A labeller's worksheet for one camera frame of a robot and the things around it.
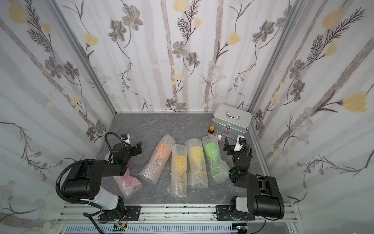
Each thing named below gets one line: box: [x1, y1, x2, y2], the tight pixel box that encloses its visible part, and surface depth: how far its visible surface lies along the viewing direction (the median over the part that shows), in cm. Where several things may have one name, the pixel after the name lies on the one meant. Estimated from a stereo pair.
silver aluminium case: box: [211, 103, 253, 139], surface depth 100 cm
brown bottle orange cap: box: [207, 125, 215, 134], surface depth 102 cm
